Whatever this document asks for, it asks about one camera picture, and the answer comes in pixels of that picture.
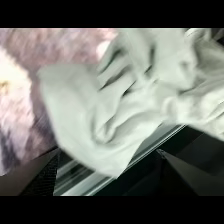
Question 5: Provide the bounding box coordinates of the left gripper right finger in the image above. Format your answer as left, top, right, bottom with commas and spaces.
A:
155, 148, 224, 197

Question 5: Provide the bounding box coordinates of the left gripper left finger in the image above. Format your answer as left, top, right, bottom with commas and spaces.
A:
0, 147, 61, 197

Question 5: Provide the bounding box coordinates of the white garment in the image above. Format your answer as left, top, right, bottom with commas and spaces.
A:
37, 28, 224, 178

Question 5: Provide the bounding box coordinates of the silver frame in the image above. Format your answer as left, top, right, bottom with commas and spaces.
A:
53, 122, 188, 197

